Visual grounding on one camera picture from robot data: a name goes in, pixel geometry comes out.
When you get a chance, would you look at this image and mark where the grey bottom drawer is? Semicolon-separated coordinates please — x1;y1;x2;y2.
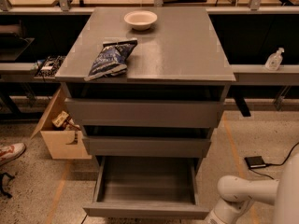
83;156;208;219

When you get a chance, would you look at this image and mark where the grey drawer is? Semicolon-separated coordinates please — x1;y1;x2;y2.
83;156;208;219
82;126;210;158
64;83;226;129

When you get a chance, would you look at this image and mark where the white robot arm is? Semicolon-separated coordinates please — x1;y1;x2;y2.
205;154;299;224

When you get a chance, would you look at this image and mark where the grey drawer cabinet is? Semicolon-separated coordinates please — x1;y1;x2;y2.
54;7;236;173

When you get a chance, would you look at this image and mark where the grey top drawer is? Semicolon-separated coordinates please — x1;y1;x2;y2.
64;83;226;129

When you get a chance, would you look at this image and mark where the grey middle drawer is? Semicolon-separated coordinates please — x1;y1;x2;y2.
82;126;210;158

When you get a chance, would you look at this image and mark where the blue chip bag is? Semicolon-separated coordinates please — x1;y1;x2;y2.
84;38;137;81

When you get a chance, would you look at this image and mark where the white bowl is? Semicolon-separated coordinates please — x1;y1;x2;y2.
124;10;158;31

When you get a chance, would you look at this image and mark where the cardboard box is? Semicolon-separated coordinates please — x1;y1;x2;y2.
31;88;91;160

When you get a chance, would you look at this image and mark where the tan item in box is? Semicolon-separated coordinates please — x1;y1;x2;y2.
52;111;69;128

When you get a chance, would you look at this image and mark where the black patterned notebook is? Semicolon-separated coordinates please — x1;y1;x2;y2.
36;55;64;77

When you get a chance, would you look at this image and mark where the black foot pedal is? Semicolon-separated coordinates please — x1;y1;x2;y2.
244;156;266;169

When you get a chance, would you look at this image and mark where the hand sanitizer bottle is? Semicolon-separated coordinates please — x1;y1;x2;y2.
265;48;284;71

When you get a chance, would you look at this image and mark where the grey shelf rack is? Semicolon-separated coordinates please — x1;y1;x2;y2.
0;0;299;117

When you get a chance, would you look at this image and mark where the red and white shoe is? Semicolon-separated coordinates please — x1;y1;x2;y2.
0;143;26;166

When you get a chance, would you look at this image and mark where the black pedal cable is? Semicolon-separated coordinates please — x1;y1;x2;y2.
249;140;299;181

